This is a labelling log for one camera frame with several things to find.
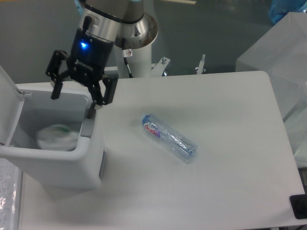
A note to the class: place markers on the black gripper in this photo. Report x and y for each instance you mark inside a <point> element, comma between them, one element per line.
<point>86,64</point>

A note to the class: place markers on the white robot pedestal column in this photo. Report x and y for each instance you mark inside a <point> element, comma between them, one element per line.
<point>139,61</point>

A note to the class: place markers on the clear plastic water bottle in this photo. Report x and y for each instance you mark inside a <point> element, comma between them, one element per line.
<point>168,137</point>

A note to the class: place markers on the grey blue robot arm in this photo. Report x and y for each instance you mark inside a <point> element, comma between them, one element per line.
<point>106,25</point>

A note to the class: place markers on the black device at edge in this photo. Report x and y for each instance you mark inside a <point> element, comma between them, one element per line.
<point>299,206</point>

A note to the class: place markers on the white plastic wrapper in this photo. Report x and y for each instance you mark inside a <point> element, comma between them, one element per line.
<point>59,137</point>

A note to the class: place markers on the white trash can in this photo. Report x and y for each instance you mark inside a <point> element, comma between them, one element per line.
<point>27,109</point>

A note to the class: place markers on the metal clamp bolt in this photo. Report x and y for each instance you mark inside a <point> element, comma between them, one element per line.
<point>200,69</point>

